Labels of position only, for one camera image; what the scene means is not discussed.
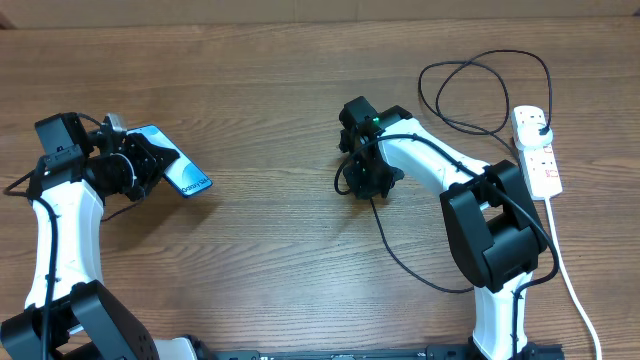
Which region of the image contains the white power strip cord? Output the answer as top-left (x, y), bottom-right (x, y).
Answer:
top-left (543, 197), bottom-right (604, 360)

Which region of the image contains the black USB charging cable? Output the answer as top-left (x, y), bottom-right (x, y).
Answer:
top-left (368, 49), bottom-right (553, 295)

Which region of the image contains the Samsung Galaxy smartphone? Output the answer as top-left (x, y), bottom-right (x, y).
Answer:
top-left (127, 125), bottom-right (213, 198)

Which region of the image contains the white power strip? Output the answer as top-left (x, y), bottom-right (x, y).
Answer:
top-left (511, 105), bottom-right (563, 200)

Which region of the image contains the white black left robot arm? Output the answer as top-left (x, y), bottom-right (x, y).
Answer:
top-left (1, 112), bottom-right (213, 360)

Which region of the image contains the white charger plug adapter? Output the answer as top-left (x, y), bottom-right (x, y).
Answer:
top-left (514, 122), bottom-right (554, 151)

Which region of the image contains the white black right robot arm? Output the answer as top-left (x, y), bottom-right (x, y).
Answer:
top-left (336, 97), bottom-right (564, 359)

